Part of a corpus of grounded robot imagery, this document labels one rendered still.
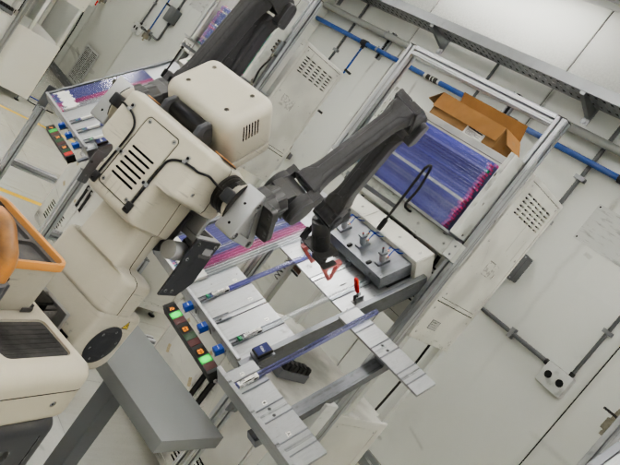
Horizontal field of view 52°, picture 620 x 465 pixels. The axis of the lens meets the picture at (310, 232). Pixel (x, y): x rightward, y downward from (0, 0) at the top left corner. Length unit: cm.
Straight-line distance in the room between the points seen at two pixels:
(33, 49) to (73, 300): 492
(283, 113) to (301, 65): 26
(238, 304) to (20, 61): 453
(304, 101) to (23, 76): 348
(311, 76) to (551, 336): 183
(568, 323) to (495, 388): 51
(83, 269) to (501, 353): 260
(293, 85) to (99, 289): 211
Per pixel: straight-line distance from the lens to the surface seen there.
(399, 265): 215
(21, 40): 623
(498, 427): 358
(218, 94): 139
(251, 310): 206
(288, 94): 333
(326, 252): 191
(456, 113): 277
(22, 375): 114
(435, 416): 373
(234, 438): 231
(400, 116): 151
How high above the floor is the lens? 139
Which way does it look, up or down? 8 degrees down
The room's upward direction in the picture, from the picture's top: 37 degrees clockwise
